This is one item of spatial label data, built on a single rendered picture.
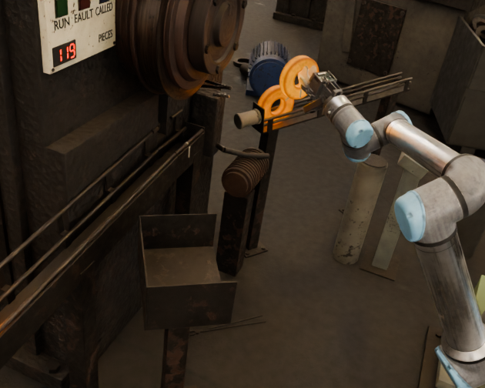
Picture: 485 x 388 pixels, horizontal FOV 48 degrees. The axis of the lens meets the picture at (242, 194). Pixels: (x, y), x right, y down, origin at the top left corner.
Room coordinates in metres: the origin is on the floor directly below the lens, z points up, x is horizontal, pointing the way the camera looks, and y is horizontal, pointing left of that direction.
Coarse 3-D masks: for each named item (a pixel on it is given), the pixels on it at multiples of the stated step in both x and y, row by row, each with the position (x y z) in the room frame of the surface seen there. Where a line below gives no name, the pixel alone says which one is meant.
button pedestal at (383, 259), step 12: (408, 156) 1.87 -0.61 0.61; (408, 168) 1.86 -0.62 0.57; (420, 168) 1.84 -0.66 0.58; (408, 180) 1.92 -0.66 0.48; (396, 192) 1.93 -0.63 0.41; (384, 228) 1.93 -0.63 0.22; (396, 228) 1.91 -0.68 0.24; (384, 240) 1.92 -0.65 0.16; (396, 240) 1.91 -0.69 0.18; (372, 252) 2.03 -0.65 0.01; (384, 252) 1.92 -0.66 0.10; (372, 264) 1.93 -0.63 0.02; (384, 264) 1.91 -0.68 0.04; (396, 264) 1.96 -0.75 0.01; (384, 276) 1.86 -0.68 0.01
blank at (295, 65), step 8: (296, 56) 1.87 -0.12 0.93; (304, 56) 1.87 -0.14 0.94; (288, 64) 1.84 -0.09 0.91; (296, 64) 1.84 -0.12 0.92; (304, 64) 1.86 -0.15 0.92; (312, 64) 1.88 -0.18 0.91; (288, 72) 1.82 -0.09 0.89; (296, 72) 1.84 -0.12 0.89; (280, 80) 1.83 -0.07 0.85; (288, 80) 1.82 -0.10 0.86; (280, 88) 1.84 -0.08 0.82; (288, 88) 1.82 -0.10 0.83; (296, 88) 1.85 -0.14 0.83; (288, 96) 1.83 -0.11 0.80; (296, 96) 1.85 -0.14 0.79; (304, 96) 1.87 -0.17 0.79
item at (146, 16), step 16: (144, 0) 1.34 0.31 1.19; (160, 0) 1.32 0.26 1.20; (144, 16) 1.33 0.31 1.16; (160, 16) 1.32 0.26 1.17; (144, 32) 1.33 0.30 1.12; (160, 32) 1.32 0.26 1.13; (144, 48) 1.33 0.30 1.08; (160, 48) 1.33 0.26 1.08; (144, 64) 1.34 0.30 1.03; (160, 64) 1.33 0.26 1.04; (160, 80) 1.34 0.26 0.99; (176, 96) 1.43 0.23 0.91
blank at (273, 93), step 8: (272, 88) 1.93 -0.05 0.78; (264, 96) 1.90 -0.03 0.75; (272, 96) 1.91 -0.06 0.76; (280, 96) 1.93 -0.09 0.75; (264, 104) 1.89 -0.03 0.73; (272, 104) 1.91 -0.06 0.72; (280, 104) 1.97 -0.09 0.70; (288, 104) 1.96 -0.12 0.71; (272, 112) 1.94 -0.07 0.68; (280, 112) 1.94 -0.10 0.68
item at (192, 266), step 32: (160, 224) 1.12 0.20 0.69; (192, 224) 1.14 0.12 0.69; (160, 256) 1.09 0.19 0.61; (192, 256) 1.11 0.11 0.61; (160, 288) 0.86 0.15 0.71; (192, 288) 0.88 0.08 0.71; (224, 288) 0.90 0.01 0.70; (160, 320) 0.86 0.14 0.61; (192, 320) 0.89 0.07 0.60; (224, 320) 0.91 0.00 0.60
